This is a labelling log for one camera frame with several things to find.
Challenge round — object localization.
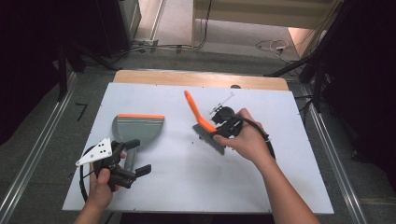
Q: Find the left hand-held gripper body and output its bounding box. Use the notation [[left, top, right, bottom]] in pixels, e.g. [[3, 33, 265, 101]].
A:
[[75, 137, 137, 189]]

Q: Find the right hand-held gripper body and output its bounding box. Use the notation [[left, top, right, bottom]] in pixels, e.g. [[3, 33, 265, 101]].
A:
[[209, 91, 245, 132]]

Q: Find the grey dustpan with orange lip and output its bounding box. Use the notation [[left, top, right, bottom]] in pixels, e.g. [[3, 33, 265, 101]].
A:
[[111, 113, 165, 174]]

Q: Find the orange brush with grey bristles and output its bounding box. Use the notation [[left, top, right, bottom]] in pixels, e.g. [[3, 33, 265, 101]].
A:
[[183, 90, 226, 156]]

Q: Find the person's right hand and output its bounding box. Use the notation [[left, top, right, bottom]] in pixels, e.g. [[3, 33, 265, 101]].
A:
[[213, 107, 276, 168]]

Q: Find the person's left hand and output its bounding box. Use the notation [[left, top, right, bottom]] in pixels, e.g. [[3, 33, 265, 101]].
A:
[[88, 163, 121, 212]]

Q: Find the wooden table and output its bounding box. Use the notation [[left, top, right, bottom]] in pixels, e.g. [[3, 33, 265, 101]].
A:
[[112, 69, 290, 91]]

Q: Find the white table cover board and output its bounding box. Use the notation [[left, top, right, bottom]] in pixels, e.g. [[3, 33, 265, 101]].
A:
[[62, 81, 334, 216]]

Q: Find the black metal stand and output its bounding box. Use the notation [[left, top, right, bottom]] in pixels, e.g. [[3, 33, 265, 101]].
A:
[[55, 40, 120, 102], [264, 0, 353, 113]]

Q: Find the beige wooden furniture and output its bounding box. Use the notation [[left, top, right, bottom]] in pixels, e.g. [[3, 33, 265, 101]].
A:
[[191, 0, 344, 60]]

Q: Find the dark cabinet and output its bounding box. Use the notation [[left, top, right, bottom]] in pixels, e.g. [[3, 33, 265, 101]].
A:
[[71, 0, 142, 59]]

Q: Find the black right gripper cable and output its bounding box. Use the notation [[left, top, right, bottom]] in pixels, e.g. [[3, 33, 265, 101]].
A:
[[232, 114, 276, 161]]

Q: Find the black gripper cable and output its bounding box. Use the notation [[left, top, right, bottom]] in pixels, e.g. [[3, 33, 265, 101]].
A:
[[78, 145, 96, 203], [232, 114, 276, 161]]

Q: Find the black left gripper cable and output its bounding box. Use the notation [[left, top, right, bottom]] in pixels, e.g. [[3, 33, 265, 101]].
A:
[[78, 145, 96, 203]]

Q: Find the aluminium floor rail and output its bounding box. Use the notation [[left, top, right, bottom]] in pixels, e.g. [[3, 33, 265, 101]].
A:
[[0, 72, 78, 224], [299, 85, 369, 224]]

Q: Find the white coiled cable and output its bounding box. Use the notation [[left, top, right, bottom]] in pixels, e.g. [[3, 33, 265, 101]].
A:
[[255, 38, 290, 56]]

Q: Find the bundle of floor cables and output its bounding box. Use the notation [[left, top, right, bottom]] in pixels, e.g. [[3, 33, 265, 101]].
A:
[[118, 0, 214, 56]]

